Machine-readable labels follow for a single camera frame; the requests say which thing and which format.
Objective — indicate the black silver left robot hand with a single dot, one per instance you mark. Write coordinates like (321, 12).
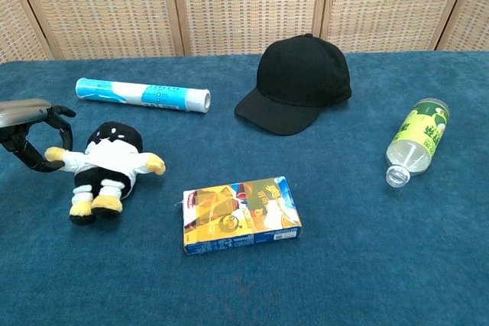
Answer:
(23, 112)

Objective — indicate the plush toy with black hat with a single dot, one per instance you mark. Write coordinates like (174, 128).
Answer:
(107, 162)

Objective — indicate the woven bamboo screen panel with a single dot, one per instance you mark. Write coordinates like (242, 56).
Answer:
(248, 5)
(103, 9)
(468, 17)
(393, 5)
(19, 20)

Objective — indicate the blue white plastic bag roll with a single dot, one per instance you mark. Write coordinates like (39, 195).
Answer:
(141, 93)

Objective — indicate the orange yellow snack box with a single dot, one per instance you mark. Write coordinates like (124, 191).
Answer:
(240, 213)

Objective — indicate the black baseball cap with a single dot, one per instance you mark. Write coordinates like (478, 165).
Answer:
(298, 81)

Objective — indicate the blue table mat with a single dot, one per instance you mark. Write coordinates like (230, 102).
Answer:
(244, 284)

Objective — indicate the clear bottle green label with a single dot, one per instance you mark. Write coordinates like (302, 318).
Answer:
(420, 135)

